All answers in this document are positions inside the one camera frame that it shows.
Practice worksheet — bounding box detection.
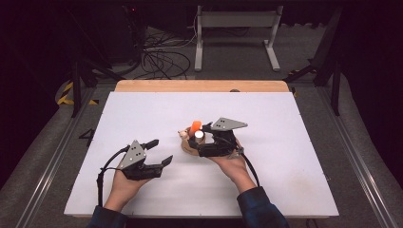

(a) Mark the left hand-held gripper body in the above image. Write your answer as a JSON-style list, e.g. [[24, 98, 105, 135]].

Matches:
[[118, 139, 164, 181]]

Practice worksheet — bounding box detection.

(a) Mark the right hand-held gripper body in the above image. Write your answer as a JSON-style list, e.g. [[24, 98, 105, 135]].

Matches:
[[197, 117, 249, 158]]

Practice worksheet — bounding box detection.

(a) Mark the orange tube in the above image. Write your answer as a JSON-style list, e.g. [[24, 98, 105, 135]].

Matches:
[[188, 120, 203, 138]]

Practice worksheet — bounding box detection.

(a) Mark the person's right hand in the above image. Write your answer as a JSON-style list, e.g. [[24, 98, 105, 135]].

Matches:
[[206, 141, 258, 195]]

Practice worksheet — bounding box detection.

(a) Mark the person's left hand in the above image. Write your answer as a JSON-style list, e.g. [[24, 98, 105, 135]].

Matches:
[[104, 169, 152, 213]]

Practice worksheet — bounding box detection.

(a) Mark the white table board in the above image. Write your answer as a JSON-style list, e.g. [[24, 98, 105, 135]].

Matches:
[[64, 91, 340, 219]]

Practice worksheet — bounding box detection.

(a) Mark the black metal stand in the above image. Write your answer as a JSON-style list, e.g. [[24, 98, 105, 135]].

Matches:
[[282, 6, 344, 117], [70, 56, 126, 119]]

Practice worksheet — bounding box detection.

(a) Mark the black computer tower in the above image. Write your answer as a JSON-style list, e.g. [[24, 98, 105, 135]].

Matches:
[[104, 3, 147, 65]]

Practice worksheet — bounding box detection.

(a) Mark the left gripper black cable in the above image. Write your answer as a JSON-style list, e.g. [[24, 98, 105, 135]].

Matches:
[[96, 144, 131, 207]]

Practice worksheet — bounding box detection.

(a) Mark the metal floor rail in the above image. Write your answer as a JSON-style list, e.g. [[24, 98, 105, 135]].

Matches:
[[14, 86, 98, 228], [317, 85, 398, 228]]

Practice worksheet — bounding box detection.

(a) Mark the bundle of black floor cables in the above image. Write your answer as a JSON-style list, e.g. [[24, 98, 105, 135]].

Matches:
[[139, 28, 196, 80]]

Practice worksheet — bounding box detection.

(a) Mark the white metal stand frame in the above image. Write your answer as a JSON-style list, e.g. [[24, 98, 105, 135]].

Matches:
[[193, 5, 284, 72]]

